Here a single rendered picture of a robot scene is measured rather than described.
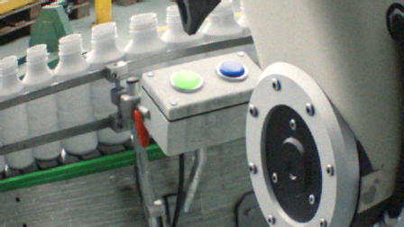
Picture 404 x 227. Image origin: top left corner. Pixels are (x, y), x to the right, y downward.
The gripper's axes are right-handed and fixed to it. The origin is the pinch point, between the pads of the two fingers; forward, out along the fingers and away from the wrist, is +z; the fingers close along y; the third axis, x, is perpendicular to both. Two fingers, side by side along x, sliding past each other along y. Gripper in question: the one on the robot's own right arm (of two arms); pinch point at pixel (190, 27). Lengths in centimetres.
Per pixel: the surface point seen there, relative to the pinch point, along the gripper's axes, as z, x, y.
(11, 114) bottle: 14.8, -12.3, 22.2
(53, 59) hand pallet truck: 241, -347, -108
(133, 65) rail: 12.8, -12.3, 0.8
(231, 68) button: 6.9, 0.6, -5.6
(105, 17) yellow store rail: 276, -430, -179
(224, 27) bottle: 11.2, -14.2, -13.5
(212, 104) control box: 8.8, 4.0, -1.5
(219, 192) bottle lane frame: 30.7, -3.9, -8.9
